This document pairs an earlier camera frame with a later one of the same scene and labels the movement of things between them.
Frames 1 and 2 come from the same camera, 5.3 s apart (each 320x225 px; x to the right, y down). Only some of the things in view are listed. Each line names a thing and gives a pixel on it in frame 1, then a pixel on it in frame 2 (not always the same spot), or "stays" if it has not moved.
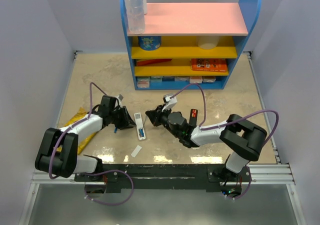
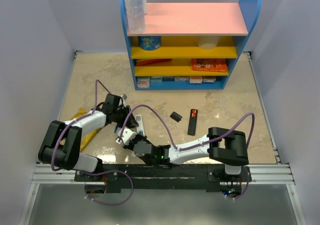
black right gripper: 155,115 → 130,144
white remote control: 139,125 stays
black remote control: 193,117 stays
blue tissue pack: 168,78 stays
